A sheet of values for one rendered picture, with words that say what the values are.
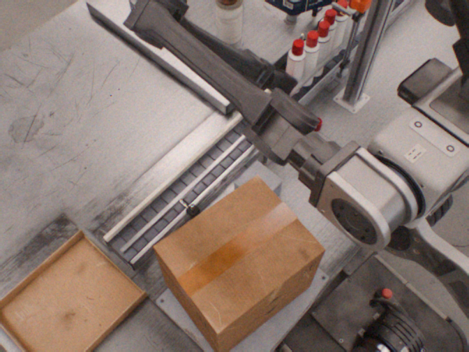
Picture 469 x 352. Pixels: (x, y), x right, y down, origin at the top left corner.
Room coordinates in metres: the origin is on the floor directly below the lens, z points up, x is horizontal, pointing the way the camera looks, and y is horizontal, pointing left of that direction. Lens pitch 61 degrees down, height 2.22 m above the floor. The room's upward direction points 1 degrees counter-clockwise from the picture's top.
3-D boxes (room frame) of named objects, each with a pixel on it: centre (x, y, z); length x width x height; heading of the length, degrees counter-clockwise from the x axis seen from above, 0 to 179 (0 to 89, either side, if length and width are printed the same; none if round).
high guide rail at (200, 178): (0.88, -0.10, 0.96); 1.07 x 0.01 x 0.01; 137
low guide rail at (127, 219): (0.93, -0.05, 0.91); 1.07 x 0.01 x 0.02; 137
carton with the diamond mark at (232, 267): (0.43, -0.02, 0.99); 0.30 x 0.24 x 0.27; 127
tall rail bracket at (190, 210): (0.61, 0.11, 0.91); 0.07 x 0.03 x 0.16; 47
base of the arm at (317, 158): (0.45, -0.15, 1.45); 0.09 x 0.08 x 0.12; 131
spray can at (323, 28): (1.12, -0.29, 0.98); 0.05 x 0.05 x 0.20
